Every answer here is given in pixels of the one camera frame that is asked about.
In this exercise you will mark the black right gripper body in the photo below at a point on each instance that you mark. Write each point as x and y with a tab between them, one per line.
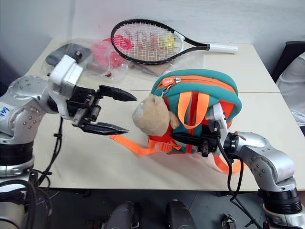
208	144

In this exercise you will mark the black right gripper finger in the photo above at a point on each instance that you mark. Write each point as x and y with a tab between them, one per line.
186	139

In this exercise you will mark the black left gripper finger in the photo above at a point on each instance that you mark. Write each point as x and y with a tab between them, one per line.
116	94
104	129

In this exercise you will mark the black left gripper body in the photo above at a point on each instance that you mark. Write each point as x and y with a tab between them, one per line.
84	102

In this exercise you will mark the orange and teal backpack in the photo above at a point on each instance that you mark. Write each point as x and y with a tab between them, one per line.
205	88

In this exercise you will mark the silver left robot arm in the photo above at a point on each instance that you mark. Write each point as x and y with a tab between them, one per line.
26	107

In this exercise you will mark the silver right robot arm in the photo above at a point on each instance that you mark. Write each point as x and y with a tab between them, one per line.
267	157

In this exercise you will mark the clear plastic bag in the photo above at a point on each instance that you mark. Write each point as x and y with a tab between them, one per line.
100	64

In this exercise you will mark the tan plush animal toy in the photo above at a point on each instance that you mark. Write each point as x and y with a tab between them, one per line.
152	117

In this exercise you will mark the red item in plastic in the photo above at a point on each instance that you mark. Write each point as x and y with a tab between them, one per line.
104	53

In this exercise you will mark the brown cardboard piece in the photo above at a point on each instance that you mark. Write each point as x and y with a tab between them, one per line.
152	69

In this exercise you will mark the red round object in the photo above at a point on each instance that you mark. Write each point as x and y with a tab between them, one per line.
122	43

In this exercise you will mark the black flat object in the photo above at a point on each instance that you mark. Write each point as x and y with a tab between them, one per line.
64	51

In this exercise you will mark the black and white tennis racket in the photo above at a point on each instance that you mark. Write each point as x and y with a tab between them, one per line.
147	40

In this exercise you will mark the yellow ball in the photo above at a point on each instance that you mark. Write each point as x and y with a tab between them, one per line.
168	41

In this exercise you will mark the dark rounded shape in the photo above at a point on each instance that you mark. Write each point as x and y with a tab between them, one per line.
122	215
179	214

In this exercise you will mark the person in white clothing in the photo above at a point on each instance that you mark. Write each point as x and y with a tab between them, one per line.
294	83

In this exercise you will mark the black chair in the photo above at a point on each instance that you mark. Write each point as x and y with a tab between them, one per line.
283	57

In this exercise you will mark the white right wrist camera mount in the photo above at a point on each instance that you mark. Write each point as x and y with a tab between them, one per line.
220	119

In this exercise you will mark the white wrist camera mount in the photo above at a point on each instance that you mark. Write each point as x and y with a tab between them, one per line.
65	71
220	119

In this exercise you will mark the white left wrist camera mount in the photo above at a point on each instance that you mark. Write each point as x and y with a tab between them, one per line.
65	71

